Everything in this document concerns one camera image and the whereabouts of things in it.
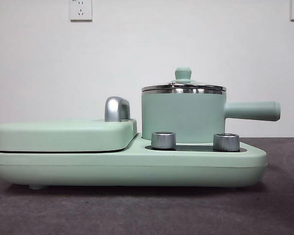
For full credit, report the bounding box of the glass pot lid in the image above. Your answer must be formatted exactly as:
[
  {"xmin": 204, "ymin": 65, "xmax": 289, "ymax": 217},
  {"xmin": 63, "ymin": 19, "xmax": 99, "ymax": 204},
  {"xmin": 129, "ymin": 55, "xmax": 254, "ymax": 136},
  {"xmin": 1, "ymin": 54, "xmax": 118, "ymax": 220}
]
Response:
[{"xmin": 141, "ymin": 67, "xmax": 227, "ymax": 92}]

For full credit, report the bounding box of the silver control knob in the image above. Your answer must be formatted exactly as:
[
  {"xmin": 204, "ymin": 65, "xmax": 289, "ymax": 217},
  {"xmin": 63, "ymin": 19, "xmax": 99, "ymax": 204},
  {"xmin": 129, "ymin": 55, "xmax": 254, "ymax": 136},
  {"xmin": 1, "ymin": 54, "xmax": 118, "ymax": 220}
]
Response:
[
  {"xmin": 151, "ymin": 131, "xmax": 177, "ymax": 149},
  {"xmin": 213, "ymin": 133, "xmax": 241, "ymax": 152}
]

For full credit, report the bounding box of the mint green breakfast machine base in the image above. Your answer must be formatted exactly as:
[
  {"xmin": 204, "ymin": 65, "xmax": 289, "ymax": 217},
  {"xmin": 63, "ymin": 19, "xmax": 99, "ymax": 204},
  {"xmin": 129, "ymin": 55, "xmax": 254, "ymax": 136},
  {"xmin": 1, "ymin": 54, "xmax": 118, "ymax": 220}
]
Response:
[{"xmin": 0, "ymin": 133, "xmax": 268, "ymax": 190}]

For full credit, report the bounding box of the mint green long-handled pot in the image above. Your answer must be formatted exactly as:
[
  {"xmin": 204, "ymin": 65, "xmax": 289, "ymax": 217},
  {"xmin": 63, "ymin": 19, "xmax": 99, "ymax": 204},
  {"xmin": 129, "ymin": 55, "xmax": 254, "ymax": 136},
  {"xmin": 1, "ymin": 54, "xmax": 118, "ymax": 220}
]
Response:
[{"xmin": 141, "ymin": 87, "xmax": 282, "ymax": 145}]

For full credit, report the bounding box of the green grill lid, silver handle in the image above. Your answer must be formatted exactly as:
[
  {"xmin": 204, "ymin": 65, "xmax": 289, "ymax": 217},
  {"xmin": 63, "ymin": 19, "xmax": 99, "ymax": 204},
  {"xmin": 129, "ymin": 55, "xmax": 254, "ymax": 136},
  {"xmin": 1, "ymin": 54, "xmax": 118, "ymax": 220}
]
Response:
[{"xmin": 0, "ymin": 96, "xmax": 139, "ymax": 154}]

